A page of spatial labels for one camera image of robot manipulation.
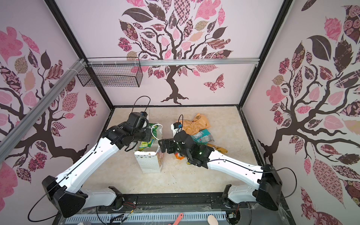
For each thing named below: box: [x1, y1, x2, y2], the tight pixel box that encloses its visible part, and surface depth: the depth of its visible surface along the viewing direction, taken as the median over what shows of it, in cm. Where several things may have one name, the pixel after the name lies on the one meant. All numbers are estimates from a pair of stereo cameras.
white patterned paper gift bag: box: [132, 124, 165, 173], surface depth 72 cm
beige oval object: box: [207, 214, 219, 225], surface depth 68 cm
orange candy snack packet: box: [174, 152, 185, 161], surface depth 91 cm
